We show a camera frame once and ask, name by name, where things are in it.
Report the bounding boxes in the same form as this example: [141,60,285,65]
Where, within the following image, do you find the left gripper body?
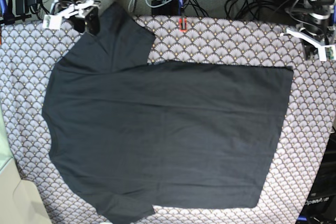
[280,26,335,61]

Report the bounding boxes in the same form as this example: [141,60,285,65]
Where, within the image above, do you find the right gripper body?
[49,0,100,34]

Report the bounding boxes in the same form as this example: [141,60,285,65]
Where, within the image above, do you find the dark grey T-shirt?
[42,3,293,223]

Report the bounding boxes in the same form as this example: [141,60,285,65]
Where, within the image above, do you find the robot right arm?
[43,0,100,35]

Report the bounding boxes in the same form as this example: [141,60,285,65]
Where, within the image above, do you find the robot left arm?
[284,0,335,62]

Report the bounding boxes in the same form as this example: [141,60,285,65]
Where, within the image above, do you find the blue clamp right edge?
[328,4,336,44]

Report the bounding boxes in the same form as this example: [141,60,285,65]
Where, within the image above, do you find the blue clamp edge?
[328,4,336,44]
[1,0,31,25]

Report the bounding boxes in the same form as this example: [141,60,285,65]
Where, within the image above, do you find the blue clamp left edge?
[1,0,31,25]

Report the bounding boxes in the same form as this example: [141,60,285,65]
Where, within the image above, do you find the orange table clamp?
[179,17,187,33]

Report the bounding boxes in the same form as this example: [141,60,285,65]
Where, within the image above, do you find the black OpenArm case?
[296,132,335,223]

